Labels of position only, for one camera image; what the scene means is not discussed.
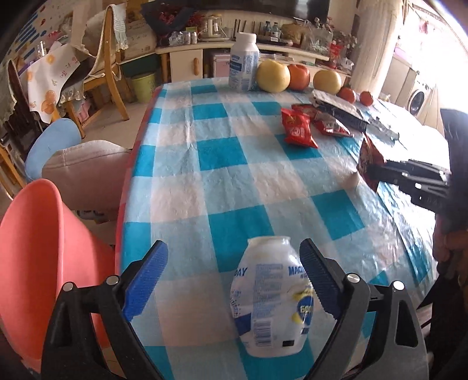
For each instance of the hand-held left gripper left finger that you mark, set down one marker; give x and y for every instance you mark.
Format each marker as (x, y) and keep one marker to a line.
(144, 281)

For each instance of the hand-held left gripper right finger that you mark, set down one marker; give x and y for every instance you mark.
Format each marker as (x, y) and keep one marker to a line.
(321, 281)

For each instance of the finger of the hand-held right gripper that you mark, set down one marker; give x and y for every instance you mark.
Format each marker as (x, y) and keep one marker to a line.
(406, 184)
(413, 166)

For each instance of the long silver wrapper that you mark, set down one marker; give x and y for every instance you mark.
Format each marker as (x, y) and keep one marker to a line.
(382, 128)

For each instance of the crushed white plastic bottle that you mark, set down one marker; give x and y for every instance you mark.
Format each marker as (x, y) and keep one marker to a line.
(267, 292)

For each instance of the red wrapper with white label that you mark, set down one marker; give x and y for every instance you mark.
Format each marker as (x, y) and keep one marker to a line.
(334, 126)

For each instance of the black and white pouch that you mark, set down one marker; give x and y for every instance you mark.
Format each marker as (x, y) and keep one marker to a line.
(342, 111)

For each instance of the pink plastic bin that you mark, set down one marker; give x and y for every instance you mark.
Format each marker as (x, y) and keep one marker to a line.
(44, 263)

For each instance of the red chip bag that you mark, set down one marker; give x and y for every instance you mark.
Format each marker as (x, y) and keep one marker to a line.
(298, 128)

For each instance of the person's right hand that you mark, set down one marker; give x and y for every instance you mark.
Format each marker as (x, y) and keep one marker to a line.
(444, 248)

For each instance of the white washing machine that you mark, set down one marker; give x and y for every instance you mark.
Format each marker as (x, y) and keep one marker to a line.
(420, 98)

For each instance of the small round tomato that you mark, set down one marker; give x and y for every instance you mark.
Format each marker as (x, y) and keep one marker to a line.
(366, 98)

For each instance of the tomato with stem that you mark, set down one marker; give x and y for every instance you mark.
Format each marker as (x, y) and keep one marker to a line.
(346, 95)

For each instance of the yellow apple right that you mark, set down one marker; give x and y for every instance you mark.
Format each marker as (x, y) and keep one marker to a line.
(327, 80)

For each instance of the yellow apple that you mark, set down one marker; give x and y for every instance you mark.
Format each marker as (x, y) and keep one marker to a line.
(327, 80)
(272, 76)

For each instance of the beige stool cushion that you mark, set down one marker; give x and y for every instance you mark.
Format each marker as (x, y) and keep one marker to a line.
(87, 171)

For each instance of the white lace curtain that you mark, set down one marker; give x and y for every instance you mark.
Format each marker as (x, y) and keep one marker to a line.
(376, 44)

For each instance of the blue checked tablecloth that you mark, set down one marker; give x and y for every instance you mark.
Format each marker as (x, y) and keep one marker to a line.
(237, 182)

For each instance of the red drink bottle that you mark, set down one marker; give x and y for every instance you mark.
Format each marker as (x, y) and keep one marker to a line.
(333, 54)

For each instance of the red apple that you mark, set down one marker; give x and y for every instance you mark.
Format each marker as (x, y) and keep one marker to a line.
(299, 77)

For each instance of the clear plastic bag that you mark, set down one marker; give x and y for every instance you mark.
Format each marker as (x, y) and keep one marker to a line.
(317, 36)

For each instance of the blue stool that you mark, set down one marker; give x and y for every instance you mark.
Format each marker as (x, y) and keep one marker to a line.
(53, 142)

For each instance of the yellow apple left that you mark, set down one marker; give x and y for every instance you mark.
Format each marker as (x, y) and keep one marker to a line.
(272, 76)

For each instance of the brown paper bag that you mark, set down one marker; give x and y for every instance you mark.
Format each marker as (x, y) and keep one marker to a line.
(291, 33)

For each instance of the black television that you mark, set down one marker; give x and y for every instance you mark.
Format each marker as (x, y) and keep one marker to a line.
(310, 7)

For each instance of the green waste bin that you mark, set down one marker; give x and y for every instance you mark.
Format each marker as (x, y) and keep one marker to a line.
(142, 87)

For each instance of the white milk bottle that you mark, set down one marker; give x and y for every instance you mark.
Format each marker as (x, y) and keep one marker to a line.
(243, 62)

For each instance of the wooden chair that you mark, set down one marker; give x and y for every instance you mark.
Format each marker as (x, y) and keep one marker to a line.
(108, 73)

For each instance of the black router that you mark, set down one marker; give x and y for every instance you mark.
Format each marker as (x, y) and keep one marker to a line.
(245, 30)

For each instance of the cream television cabinet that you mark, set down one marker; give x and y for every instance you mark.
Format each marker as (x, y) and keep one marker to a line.
(182, 65)

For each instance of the orange print table cover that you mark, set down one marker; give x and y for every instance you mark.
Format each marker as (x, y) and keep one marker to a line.
(47, 84)

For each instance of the chair with grey lace cover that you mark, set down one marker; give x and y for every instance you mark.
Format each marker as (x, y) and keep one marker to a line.
(9, 95)

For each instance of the dark wrapped flower bouquet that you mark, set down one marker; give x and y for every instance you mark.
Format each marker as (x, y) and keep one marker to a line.
(164, 14)

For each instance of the colourful wall poster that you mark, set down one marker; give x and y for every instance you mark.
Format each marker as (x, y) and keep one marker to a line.
(33, 22)

